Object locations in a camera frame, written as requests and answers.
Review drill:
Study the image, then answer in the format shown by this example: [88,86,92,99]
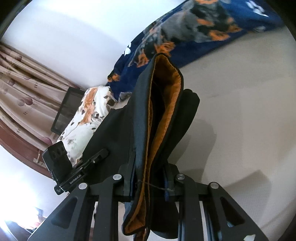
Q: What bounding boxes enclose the black pants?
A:
[83,54,200,240]

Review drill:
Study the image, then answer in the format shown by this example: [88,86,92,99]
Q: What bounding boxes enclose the black mesh chair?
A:
[51,87,85,135]

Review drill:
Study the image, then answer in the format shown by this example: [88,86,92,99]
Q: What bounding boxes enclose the white floral pillow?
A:
[58,86,116,166]

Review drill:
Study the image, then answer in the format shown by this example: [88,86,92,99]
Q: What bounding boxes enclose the beige floral curtain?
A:
[1,44,78,151]

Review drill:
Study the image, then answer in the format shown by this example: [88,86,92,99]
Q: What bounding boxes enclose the beige mattress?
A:
[169,27,295,240]

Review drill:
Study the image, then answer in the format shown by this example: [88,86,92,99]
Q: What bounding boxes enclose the navy dog print blanket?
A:
[107,1,284,101]

